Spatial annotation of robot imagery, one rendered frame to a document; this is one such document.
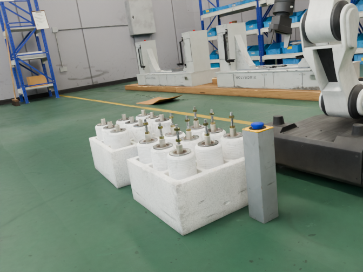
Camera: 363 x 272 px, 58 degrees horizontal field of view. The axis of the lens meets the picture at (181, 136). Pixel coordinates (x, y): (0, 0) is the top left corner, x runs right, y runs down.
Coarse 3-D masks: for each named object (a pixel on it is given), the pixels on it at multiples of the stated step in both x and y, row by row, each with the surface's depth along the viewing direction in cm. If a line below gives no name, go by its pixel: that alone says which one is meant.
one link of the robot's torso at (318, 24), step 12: (312, 0) 124; (324, 0) 120; (336, 0) 118; (348, 0) 122; (312, 12) 123; (324, 12) 119; (336, 12) 116; (312, 24) 123; (324, 24) 119; (336, 24) 117; (312, 36) 126; (324, 36) 122; (336, 36) 119
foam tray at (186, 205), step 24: (144, 168) 120; (216, 168) 110; (240, 168) 115; (144, 192) 125; (168, 192) 106; (192, 192) 105; (216, 192) 110; (240, 192) 116; (168, 216) 111; (192, 216) 106; (216, 216) 112
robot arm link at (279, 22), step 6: (276, 6) 143; (282, 6) 141; (288, 6) 141; (276, 12) 144; (282, 12) 142; (288, 12) 142; (276, 18) 143; (282, 18) 142; (288, 18) 144; (270, 24) 143; (276, 24) 141; (282, 24) 143; (288, 24) 145; (276, 30) 144; (282, 30) 143; (288, 30) 145
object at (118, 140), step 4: (120, 132) 150; (124, 132) 151; (128, 132) 154; (112, 136) 150; (116, 136) 150; (120, 136) 150; (124, 136) 151; (128, 136) 154; (112, 140) 151; (116, 140) 150; (120, 140) 151; (124, 140) 151; (128, 140) 153; (112, 144) 152; (116, 144) 151; (120, 144) 151; (124, 144) 152; (128, 144) 153; (112, 148) 153; (116, 148) 152
